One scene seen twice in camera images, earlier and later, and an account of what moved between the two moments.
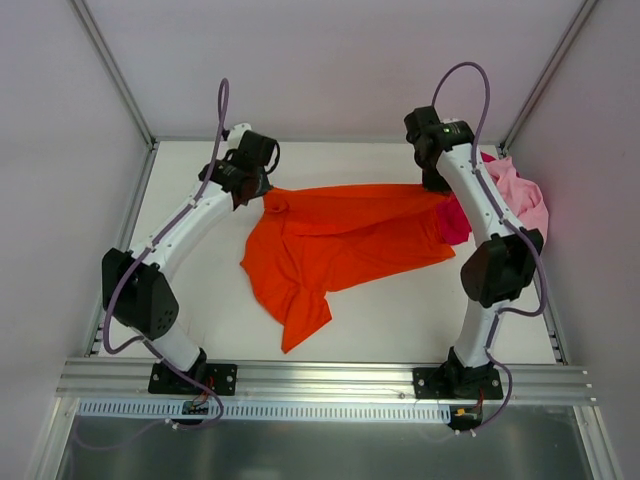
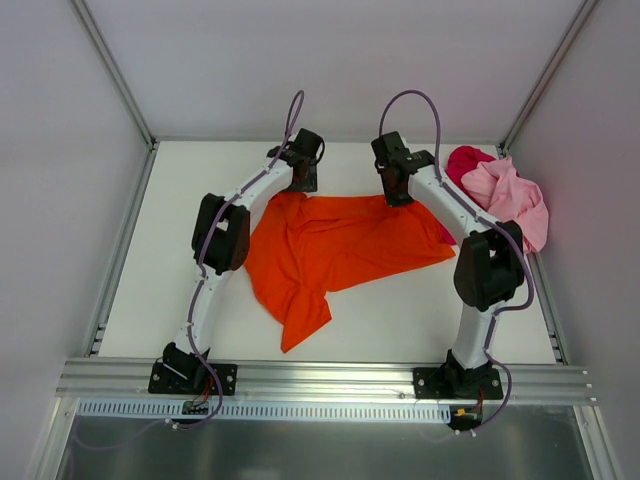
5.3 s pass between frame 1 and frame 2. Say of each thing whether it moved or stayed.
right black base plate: stayed
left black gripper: moved
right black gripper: moved
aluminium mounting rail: stayed
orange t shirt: stayed
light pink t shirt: stayed
